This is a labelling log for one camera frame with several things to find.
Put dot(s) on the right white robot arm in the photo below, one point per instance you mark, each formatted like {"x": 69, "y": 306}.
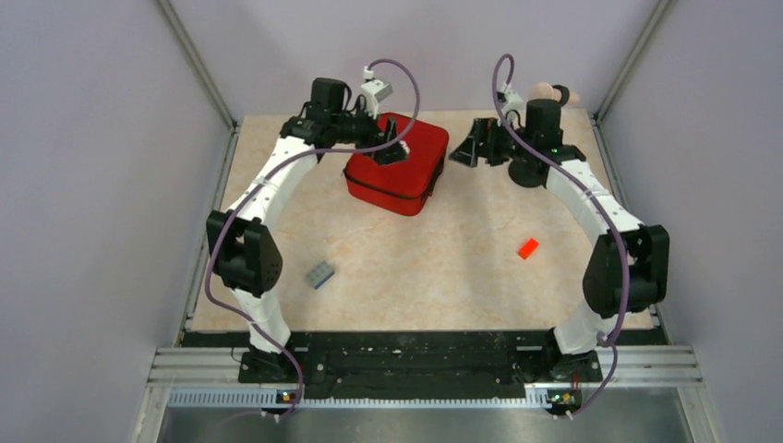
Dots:
{"x": 628, "y": 268}

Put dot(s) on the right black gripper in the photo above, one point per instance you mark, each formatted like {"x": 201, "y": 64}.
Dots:
{"x": 485, "y": 132}

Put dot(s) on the red black medicine kit bag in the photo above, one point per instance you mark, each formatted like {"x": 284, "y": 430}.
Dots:
{"x": 401, "y": 187}

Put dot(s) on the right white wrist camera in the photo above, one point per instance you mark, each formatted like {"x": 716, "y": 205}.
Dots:
{"x": 511, "y": 103}

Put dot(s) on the orange red block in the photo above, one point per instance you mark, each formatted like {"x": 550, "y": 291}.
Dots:
{"x": 528, "y": 248}

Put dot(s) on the grey blue pill blister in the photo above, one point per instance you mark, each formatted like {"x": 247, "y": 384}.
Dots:
{"x": 319, "y": 274}

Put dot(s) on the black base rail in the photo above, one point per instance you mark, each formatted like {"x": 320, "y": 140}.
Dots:
{"x": 420, "y": 365}

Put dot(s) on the black microphone stand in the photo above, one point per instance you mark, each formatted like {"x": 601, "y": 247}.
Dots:
{"x": 543, "y": 133}

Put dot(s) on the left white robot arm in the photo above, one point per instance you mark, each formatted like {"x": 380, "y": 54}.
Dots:
{"x": 244, "y": 254}

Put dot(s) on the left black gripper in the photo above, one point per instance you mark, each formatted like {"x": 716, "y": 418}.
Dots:
{"x": 373, "y": 132}

